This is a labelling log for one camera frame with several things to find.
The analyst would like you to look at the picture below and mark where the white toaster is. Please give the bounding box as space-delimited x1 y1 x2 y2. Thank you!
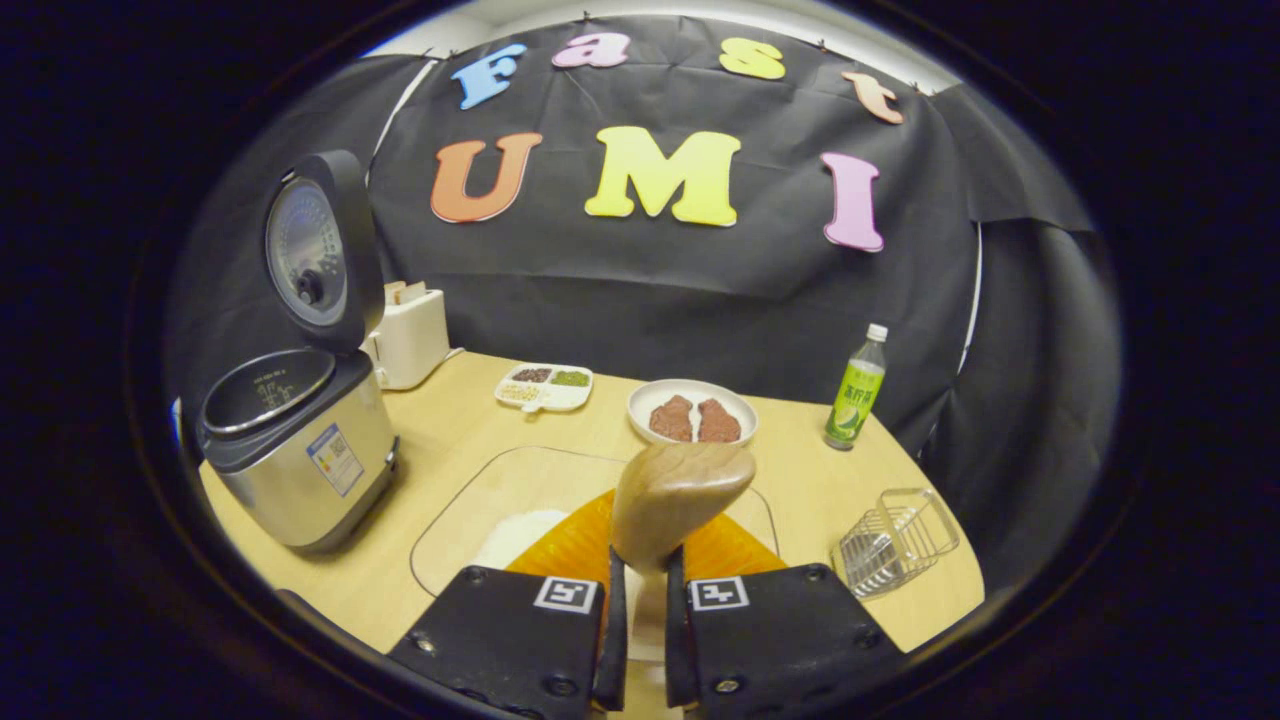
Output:
362 288 451 391

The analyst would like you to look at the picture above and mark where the metal wire chopstick holder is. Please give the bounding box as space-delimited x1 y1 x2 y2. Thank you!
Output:
830 488 961 601

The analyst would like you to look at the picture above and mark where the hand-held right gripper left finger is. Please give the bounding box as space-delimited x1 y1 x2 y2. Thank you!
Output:
388 488 629 720

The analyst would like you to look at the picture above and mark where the dark grey rice cooker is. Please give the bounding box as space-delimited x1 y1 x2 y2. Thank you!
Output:
197 150 401 554

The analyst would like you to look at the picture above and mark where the brown meat piece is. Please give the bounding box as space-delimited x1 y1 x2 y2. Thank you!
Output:
649 395 695 443
697 399 743 444

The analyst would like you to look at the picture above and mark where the black backdrop cloth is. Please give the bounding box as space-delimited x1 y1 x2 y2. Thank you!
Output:
165 15 1121 591

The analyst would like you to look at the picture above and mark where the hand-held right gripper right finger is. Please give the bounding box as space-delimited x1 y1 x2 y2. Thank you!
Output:
665 510 906 720

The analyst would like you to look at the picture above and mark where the clear glass container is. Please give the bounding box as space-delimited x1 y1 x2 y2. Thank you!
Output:
410 445 779 601

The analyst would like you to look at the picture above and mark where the white round plate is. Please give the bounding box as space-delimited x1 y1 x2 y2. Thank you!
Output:
627 379 759 448

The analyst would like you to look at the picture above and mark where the green drink bottle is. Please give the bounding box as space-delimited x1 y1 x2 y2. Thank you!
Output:
824 323 889 451

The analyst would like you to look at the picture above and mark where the white divided bean dish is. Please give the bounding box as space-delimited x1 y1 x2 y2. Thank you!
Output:
495 362 595 414

